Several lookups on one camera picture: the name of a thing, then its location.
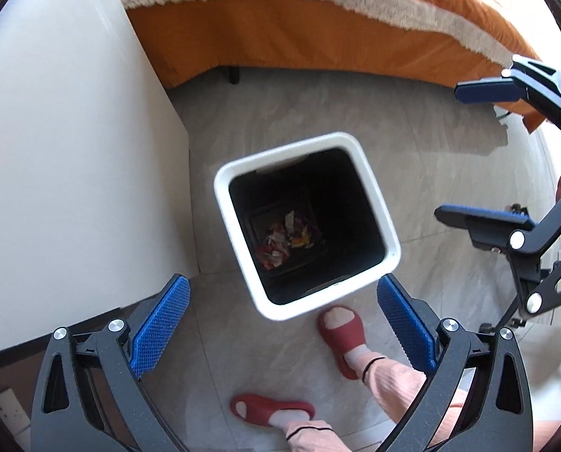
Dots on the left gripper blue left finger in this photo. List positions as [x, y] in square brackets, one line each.
[134, 345]

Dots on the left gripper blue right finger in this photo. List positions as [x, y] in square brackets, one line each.
[436, 347]

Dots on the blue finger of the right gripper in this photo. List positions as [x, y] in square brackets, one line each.
[489, 90]
[487, 229]

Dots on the red white snack wrapper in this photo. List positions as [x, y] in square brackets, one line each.
[274, 251]

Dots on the white square trash bin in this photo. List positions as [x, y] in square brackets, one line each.
[324, 193]

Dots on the pink pajama right leg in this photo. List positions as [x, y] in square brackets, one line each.
[395, 385]

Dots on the pink pajama leg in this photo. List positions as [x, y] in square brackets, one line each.
[314, 436]
[395, 385]

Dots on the left red slipper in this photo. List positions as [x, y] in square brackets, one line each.
[262, 411]

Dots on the white cabinet side panel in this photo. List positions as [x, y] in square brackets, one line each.
[95, 210]

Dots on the pink pajama left leg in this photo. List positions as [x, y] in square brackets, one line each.
[314, 436]

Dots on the white wall socket lower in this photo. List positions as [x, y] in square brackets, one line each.
[12, 414]

